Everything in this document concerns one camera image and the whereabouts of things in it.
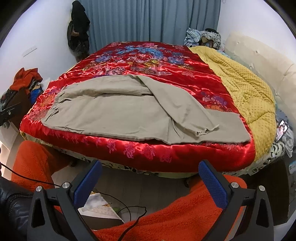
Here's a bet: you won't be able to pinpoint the beige pants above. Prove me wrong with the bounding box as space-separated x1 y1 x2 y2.
41 75 250 145

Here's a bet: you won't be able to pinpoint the black leather jacket sleeve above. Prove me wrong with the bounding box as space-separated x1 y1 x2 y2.
1 177 33 240

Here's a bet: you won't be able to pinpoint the white paper bag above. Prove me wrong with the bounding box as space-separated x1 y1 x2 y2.
78 193 122 221

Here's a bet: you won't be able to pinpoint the orange fleece trousers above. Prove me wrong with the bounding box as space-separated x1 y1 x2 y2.
10 140 247 241

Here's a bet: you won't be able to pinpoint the yellow dotted blanket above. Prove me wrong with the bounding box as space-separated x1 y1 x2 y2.
190 46 276 161

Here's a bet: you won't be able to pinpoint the orange clothes pile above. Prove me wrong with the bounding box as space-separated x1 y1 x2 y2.
1 68 43 128

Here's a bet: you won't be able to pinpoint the cream padded headboard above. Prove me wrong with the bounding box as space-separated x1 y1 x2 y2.
224 32 295 131

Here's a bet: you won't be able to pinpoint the red floral satin quilt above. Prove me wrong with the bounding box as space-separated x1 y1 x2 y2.
20 42 256 177

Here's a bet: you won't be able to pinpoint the striped clothes pile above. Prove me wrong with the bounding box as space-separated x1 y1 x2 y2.
184 28 221 50

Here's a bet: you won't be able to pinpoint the black hanging coat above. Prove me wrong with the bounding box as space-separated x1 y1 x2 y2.
67 1 90 62

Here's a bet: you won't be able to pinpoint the blue-grey curtain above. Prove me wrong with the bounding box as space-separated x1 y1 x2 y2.
81 0 221 53

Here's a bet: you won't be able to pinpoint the black cable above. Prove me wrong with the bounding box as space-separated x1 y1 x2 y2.
0 162 148 241

